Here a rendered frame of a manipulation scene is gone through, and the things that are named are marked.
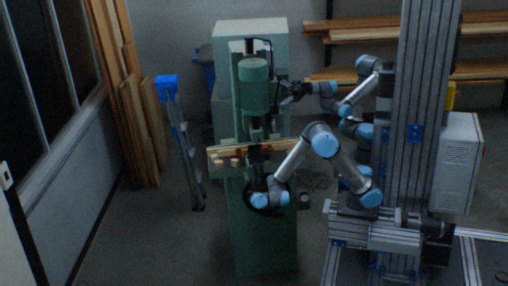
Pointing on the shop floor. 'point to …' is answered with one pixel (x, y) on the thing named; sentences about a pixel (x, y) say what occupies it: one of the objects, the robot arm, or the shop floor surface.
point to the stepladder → (165, 83)
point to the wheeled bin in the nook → (205, 58)
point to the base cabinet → (261, 237)
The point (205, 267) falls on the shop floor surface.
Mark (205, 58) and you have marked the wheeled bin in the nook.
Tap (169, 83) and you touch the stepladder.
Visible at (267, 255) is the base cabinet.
